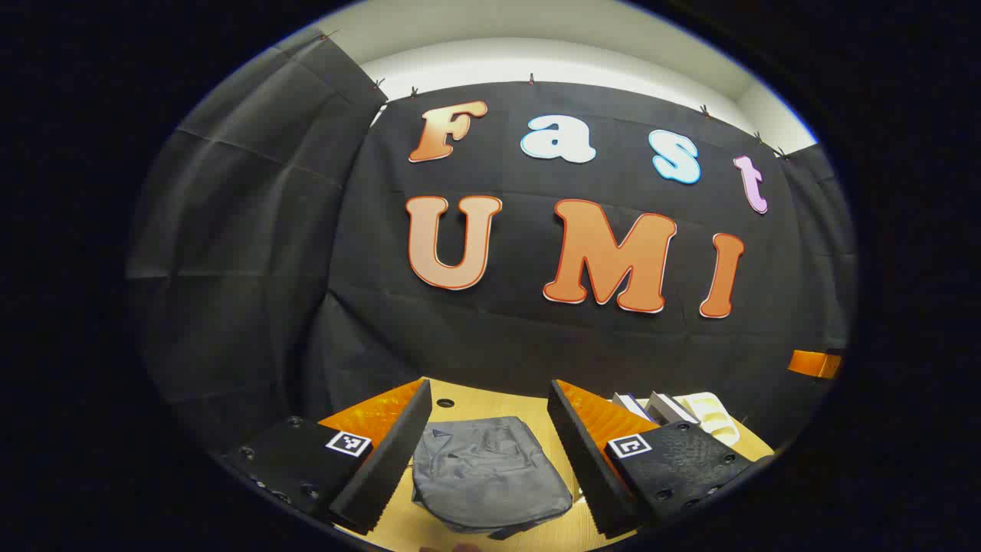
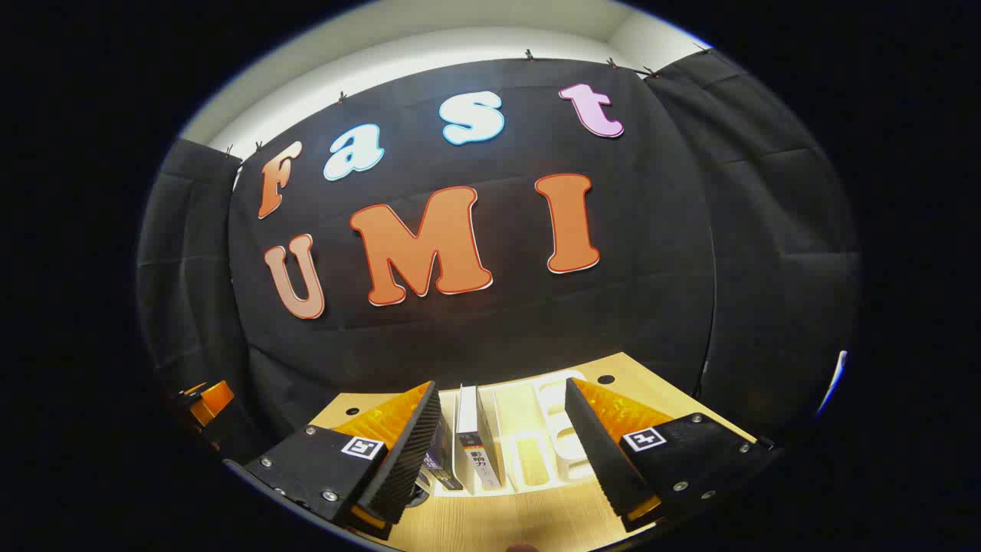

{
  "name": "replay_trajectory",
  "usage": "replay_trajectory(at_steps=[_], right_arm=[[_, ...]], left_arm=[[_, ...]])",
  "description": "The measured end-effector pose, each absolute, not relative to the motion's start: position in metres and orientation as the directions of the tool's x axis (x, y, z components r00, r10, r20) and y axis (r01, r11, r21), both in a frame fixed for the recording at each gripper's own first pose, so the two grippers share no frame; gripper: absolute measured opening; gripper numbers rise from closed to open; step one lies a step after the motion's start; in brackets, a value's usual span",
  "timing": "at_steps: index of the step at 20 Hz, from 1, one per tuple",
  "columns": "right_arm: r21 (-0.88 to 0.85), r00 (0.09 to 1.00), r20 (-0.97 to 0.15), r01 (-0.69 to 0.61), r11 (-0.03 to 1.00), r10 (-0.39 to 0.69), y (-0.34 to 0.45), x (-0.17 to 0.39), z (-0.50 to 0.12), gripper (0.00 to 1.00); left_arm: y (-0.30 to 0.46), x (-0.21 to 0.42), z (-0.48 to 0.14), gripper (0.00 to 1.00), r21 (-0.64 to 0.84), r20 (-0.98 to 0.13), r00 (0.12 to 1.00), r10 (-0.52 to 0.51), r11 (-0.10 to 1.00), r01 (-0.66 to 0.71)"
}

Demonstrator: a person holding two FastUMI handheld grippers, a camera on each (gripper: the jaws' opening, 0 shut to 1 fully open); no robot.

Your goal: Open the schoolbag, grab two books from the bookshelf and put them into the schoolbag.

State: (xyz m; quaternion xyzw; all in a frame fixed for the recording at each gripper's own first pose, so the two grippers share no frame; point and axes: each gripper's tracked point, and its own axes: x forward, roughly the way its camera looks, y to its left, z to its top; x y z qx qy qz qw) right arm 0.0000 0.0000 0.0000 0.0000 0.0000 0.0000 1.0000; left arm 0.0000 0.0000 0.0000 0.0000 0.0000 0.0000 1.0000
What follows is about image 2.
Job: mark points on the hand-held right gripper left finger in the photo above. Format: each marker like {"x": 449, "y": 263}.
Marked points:
{"x": 406, "y": 452}

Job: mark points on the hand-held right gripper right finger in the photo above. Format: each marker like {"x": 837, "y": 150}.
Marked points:
{"x": 598, "y": 445}

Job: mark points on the blue book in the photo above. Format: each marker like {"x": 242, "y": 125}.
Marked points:
{"x": 443, "y": 452}

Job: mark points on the grey portrait book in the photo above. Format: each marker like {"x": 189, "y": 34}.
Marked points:
{"x": 475, "y": 429}

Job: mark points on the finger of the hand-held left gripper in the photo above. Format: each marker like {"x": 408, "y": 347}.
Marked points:
{"x": 211, "y": 402}

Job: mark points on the white bookshelf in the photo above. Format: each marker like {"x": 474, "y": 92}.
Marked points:
{"x": 529, "y": 429}

